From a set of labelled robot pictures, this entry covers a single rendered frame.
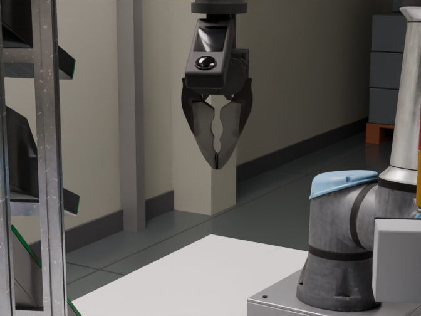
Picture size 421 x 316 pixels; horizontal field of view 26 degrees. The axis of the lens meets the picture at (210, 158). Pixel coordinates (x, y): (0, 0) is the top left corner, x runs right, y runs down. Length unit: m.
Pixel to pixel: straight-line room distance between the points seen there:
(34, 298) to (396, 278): 0.39
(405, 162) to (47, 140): 0.71
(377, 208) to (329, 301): 0.19
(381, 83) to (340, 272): 6.09
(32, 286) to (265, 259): 1.02
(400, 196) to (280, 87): 5.26
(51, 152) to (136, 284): 0.89
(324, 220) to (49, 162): 0.73
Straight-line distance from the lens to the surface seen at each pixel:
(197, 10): 1.15
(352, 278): 1.60
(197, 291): 1.77
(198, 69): 1.06
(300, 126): 7.08
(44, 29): 0.93
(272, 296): 1.65
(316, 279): 1.61
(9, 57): 0.95
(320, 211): 1.58
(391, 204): 1.49
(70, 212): 1.06
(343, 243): 1.58
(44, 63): 0.94
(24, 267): 0.98
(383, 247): 0.85
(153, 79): 5.29
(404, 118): 1.50
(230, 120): 1.16
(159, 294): 1.76
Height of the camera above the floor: 1.48
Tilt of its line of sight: 12 degrees down
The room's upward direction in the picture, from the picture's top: straight up
